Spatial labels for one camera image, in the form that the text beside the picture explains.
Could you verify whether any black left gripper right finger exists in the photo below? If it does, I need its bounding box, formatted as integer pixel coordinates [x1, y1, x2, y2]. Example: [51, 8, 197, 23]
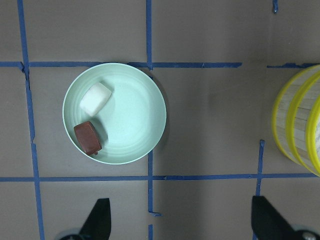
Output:
[251, 196, 298, 240]

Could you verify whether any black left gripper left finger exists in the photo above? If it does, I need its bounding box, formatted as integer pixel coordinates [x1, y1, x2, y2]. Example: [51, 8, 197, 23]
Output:
[79, 198, 111, 240]

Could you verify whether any yellow bamboo steamer top layer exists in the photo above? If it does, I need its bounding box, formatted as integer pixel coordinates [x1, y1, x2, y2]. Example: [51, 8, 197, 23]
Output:
[285, 66, 320, 176]

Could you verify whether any yellow bamboo steamer layer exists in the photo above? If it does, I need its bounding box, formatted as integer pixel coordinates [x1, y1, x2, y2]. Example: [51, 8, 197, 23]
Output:
[271, 65, 318, 165]
[285, 66, 320, 176]

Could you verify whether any white steamed bun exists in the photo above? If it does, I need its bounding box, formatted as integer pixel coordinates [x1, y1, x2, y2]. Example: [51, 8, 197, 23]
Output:
[79, 82, 112, 117]

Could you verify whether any yellow bamboo steamer bottom layer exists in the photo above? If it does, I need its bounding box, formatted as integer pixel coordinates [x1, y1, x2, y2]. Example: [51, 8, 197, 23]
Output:
[271, 65, 318, 165]

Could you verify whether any brown chocolate bun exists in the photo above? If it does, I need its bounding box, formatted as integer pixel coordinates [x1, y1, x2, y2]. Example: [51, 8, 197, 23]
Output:
[73, 121, 102, 156]

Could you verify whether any mint green bowl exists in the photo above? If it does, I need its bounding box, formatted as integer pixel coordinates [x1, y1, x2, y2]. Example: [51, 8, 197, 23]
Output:
[62, 63, 167, 165]

